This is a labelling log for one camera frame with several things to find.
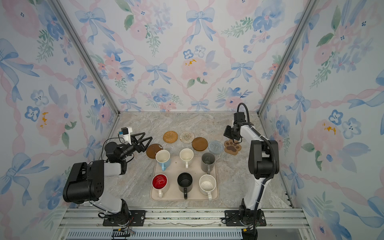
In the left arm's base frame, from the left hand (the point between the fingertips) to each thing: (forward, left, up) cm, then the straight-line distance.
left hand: (148, 136), depth 84 cm
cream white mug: (-4, -21, -13) cm, 25 cm away
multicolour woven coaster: (+12, -21, -18) cm, 30 cm away
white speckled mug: (-21, -33, -17) cm, 42 cm away
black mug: (-19, -20, -17) cm, 33 cm away
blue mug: (-7, -7, -12) cm, 16 cm away
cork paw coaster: (+4, -51, -18) cm, 54 cm away
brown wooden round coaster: (+6, -30, -17) cm, 35 cm away
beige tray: (-22, -17, -11) cm, 30 cm away
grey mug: (-9, -34, -14) cm, 38 cm away
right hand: (+11, -47, -12) cm, 50 cm away
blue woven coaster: (+4, -40, -18) cm, 44 cm away
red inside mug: (-20, -6, -16) cm, 27 cm away
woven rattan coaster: (+12, -9, -18) cm, 24 cm away
